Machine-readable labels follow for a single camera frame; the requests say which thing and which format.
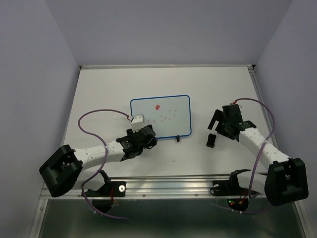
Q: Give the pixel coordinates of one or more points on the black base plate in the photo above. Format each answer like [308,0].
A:
[99,188]
[226,188]

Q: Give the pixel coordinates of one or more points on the aluminium front mounting rail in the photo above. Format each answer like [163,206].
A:
[159,188]

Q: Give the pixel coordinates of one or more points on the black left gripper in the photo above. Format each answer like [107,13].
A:
[151,143]

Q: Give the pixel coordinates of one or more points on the black whiteboard eraser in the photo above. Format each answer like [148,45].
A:
[211,140]

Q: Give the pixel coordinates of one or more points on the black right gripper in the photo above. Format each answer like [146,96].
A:
[218,116]

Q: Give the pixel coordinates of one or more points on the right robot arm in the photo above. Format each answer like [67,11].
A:
[285,179]

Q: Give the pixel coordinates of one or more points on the aluminium table edge rail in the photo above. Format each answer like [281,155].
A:
[82,67]

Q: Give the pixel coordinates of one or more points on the aluminium right side rail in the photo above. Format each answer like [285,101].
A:
[266,114]

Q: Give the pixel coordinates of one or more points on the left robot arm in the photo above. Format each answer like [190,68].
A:
[63,171]

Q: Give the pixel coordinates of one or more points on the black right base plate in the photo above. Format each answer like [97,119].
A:
[226,188]

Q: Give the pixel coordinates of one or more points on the blue framed whiteboard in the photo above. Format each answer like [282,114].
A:
[170,116]

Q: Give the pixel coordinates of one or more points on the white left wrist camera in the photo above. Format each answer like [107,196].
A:
[137,122]

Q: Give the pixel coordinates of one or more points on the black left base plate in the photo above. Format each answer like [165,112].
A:
[99,188]

